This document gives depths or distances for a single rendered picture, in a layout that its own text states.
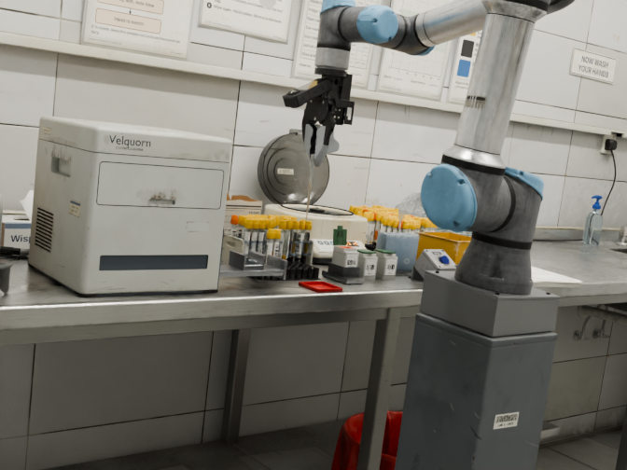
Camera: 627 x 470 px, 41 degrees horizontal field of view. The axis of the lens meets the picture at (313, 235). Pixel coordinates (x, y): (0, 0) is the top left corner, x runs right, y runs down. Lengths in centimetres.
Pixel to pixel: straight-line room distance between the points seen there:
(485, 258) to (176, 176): 60
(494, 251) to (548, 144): 176
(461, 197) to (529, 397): 45
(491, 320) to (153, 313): 62
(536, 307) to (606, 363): 235
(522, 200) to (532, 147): 168
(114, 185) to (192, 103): 83
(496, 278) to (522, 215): 13
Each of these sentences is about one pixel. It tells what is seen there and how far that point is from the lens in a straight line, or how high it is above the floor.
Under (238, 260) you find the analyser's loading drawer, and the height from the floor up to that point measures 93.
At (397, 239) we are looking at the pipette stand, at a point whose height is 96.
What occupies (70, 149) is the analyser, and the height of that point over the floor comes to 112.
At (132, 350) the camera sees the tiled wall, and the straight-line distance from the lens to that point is 234.
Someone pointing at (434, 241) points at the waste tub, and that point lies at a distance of 217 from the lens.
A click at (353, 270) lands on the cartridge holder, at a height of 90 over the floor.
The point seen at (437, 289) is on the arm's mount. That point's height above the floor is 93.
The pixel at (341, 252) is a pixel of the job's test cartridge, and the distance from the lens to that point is 190.
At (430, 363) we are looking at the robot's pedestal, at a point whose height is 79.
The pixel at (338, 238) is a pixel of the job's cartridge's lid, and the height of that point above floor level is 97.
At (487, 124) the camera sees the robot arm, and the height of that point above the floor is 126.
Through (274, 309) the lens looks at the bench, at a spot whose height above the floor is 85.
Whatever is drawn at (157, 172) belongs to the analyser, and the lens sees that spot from 153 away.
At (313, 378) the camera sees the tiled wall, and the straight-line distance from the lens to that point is 272.
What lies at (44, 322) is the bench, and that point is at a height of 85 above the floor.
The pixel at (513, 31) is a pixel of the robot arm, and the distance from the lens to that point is 151.
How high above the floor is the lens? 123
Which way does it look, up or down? 8 degrees down
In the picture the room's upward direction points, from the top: 7 degrees clockwise
